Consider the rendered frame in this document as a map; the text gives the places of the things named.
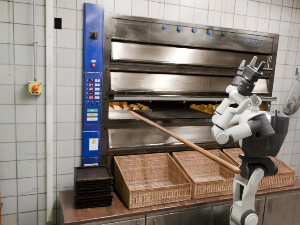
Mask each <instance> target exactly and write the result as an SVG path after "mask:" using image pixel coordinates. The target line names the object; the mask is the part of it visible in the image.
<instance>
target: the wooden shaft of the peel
mask: <svg viewBox="0 0 300 225"><path fill-rule="evenodd" d="M130 113H131V114H133V115H135V116H137V117H138V118H140V119H142V120H144V121H145V122H147V123H149V124H150V125H152V126H154V127H156V128H157V129H159V130H161V131H163V132H165V133H166V134H168V135H170V136H171V137H173V138H175V139H177V140H178V141H180V142H182V143H183V144H185V145H187V146H189V147H191V148H192V149H194V150H196V151H198V152H199V153H201V154H203V155H204V156H206V157H208V158H210V159H211V160H213V161H215V162H217V163H218V164H220V165H222V166H224V167H225V168H227V169H229V170H231V171H232V172H234V173H236V174H240V172H241V170H240V169H239V168H237V167H236V166H234V165H232V164H230V163H228V162H226V161H225V160H223V159H221V158H219V157H217V156H215V155H213V154H212V153H209V152H208V151H206V150H204V149H202V148H200V147H198V146H197V145H195V144H193V143H191V142H189V141H187V140H186V139H184V138H182V137H180V136H178V135H176V134H175V133H173V132H171V131H169V130H167V129H165V128H163V127H161V126H159V125H158V124H156V123H154V122H152V121H150V120H148V119H147V118H145V117H143V116H141V115H139V114H137V113H136V112H134V111H130Z"/></svg>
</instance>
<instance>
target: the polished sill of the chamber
mask: <svg viewBox="0 0 300 225"><path fill-rule="evenodd" d="M148 120H150V121H152V122H154V123H156V124H170V123H204V122H212V117H209V118H160V119H148ZM135 124H149V123H147V122H145V121H144V120H142V119H111V120H108V125H135Z"/></svg>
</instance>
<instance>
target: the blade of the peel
mask: <svg viewBox="0 0 300 225"><path fill-rule="evenodd" d="M132 110H133V111H134V112H152V109H132ZM109 112H127V109H109Z"/></svg>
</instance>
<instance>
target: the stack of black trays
mask: <svg viewBox="0 0 300 225"><path fill-rule="evenodd" d="M73 179H74V195H75V207H77V209H79V208H92V207H101V206H110V205H111V204H112V201H113V200H112V198H113V192H112V190H113V186H112V184H113V175H112V173H111V171H110V169H109V168H108V166H107V165H100V166H85V167H74V178H73Z"/></svg>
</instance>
